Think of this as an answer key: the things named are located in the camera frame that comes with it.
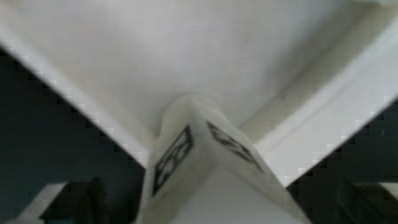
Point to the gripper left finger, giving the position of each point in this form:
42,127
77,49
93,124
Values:
70,203

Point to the white square table top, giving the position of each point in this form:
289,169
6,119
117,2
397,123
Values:
292,59

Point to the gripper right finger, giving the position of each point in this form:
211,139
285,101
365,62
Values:
367,203

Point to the white table leg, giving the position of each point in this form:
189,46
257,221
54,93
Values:
211,185

